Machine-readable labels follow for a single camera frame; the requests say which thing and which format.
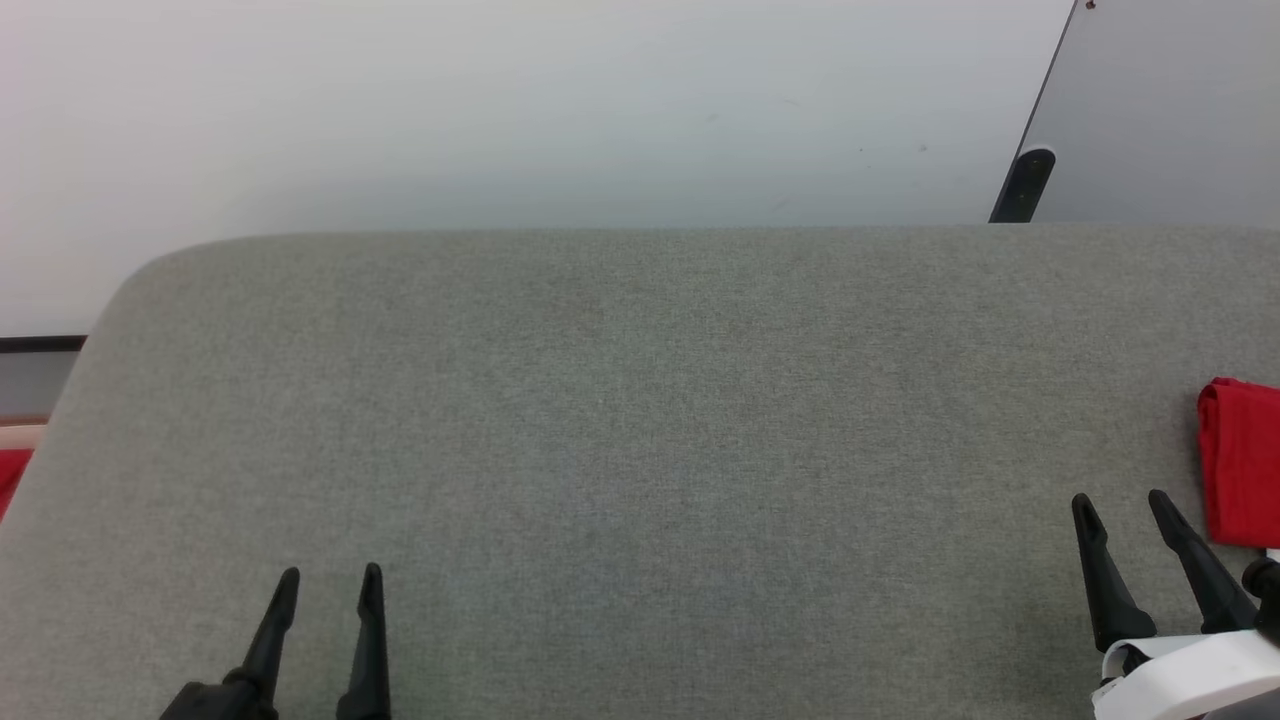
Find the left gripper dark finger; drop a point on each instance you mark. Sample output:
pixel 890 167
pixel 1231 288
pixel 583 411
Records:
pixel 368 650
pixel 268 640

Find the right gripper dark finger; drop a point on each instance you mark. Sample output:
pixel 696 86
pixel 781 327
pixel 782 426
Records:
pixel 1200 570
pixel 1110 580

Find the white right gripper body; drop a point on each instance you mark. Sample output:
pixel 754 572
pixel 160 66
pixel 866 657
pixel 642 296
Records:
pixel 1190 675

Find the red and white garment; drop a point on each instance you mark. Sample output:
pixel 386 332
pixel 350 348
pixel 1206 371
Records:
pixel 1245 465

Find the red floor item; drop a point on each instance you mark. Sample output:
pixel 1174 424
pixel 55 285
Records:
pixel 12 480

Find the grey fabric sofa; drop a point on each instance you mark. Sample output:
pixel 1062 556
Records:
pixel 640 450

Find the oval panel foot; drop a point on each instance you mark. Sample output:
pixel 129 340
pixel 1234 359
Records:
pixel 1025 185

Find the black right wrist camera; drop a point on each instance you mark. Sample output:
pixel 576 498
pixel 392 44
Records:
pixel 1264 598

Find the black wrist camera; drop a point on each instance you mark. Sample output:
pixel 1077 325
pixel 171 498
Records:
pixel 198 703
pixel 1264 598

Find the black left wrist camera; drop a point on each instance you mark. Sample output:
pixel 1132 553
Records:
pixel 198 703

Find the black wall strip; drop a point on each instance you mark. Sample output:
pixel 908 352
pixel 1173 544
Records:
pixel 40 344

